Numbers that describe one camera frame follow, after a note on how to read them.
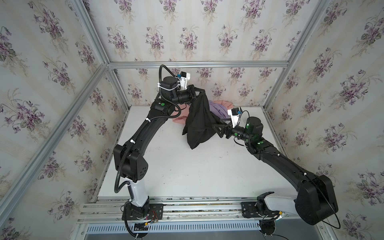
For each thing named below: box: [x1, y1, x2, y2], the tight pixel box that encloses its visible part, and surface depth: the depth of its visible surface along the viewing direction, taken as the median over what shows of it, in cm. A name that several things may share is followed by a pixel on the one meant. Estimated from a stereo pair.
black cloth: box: [182, 92, 221, 150], surface depth 77 cm
